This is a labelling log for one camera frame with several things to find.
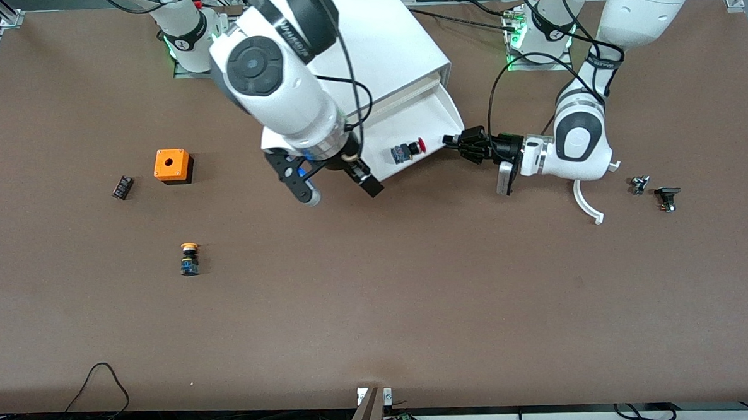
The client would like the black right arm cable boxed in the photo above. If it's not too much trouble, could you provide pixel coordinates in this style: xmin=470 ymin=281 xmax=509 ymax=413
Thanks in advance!
xmin=311 ymin=0 xmax=373 ymax=151

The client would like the red push button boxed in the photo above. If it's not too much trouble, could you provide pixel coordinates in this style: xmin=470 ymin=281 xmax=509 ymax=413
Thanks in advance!
xmin=390 ymin=139 xmax=428 ymax=166

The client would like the orange box with hole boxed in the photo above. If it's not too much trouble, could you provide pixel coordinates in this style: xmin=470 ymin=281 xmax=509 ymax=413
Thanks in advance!
xmin=153 ymin=148 xmax=196 ymax=186

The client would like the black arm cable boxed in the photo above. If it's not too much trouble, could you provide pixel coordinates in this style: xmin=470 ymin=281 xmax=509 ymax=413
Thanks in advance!
xmin=311 ymin=0 xmax=373 ymax=151
xmin=482 ymin=0 xmax=630 ymax=144

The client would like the white curved plastic arc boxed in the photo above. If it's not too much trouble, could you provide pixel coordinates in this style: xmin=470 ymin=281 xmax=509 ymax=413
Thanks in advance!
xmin=572 ymin=160 xmax=624 ymax=226

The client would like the black looped table cable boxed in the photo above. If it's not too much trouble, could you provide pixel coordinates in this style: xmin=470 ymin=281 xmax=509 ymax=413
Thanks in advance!
xmin=62 ymin=361 xmax=132 ymax=415

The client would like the white drawer cabinet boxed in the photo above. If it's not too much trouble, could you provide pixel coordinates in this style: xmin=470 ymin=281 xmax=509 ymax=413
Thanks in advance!
xmin=272 ymin=0 xmax=454 ymax=132

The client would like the small black component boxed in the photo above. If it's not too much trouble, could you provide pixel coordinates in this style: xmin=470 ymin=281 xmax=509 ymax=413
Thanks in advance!
xmin=110 ymin=175 xmax=136 ymax=201

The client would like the black cable loop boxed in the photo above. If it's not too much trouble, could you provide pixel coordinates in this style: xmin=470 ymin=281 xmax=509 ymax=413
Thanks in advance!
xmin=612 ymin=401 xmax=675 ymax=420

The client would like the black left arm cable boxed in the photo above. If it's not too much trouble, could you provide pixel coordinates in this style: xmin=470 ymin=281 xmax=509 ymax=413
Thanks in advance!
xmin=482 ymin=0 xmax=630 ymax=144

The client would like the black switch part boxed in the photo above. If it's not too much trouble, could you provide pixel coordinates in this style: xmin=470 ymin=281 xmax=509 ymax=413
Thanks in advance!
xmin=654 ymin=186 xmax=683 ymax=214

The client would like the black cable behind cabinet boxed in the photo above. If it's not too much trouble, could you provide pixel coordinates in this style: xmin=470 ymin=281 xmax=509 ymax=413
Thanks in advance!
xmin=405 ymin=0 xmax=524 ymax=31

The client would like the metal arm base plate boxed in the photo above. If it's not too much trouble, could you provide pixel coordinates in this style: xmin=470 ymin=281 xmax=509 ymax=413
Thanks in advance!
xmin=503 ymin=3 xmax=575 ymax=74
xmin=171 ymin=8 xmax=247 ymax=81

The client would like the yellow push button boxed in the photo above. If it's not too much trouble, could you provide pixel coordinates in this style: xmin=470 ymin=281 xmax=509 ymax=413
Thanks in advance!
xmin=178 ymin=242 xmax=201 ymax=277

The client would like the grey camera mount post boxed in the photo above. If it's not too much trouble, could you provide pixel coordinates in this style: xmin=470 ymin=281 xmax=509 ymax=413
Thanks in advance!
xmin=340 ymin=386 xmax=394 ymax=420

